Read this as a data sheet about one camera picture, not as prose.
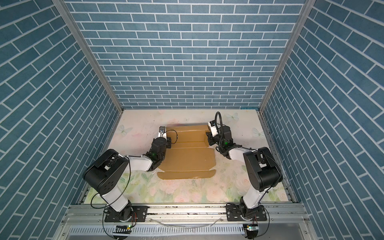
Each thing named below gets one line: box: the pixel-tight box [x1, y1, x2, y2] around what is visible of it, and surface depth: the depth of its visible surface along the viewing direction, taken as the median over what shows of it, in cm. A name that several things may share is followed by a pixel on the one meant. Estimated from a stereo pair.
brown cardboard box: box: [157, 125, 216, 180], surface depth 91 cm
